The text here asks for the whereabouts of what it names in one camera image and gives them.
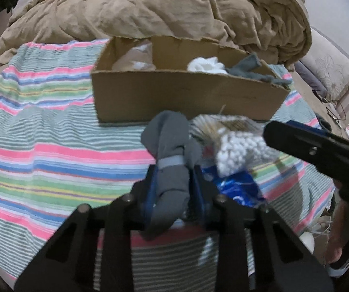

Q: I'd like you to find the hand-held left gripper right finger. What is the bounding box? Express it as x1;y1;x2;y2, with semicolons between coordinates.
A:
192;167;335;292

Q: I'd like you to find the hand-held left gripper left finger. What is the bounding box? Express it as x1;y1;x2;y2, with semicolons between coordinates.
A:
15;164;159;292

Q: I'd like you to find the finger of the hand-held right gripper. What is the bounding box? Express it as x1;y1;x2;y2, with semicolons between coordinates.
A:
263;120;349;179

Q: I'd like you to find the brown cardboard box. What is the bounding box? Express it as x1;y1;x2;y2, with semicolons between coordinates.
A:
91;35;291;124

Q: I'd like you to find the person's right hand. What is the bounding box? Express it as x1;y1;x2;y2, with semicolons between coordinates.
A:
327;202;346;264

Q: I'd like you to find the blue snack packet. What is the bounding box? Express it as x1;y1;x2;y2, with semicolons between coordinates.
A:
200;166;268;210

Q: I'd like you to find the white round object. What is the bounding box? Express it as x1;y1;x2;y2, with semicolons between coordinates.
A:
300;232;315;254

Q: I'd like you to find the clear bag of cotton swabs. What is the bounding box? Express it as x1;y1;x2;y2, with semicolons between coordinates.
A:
190;113;276;177

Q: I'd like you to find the dark grey sock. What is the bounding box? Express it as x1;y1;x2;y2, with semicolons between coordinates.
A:
225;53;294;91

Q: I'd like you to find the striped colourful blanket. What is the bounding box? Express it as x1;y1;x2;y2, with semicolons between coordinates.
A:
0;39;337;282

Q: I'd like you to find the white sock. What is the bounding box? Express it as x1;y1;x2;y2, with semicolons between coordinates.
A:
187;56;229;75

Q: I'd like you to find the tan duvet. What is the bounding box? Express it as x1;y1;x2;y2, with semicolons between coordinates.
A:
0;0;312;71

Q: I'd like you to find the black cable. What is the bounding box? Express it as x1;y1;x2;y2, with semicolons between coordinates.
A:
323;96;349;129

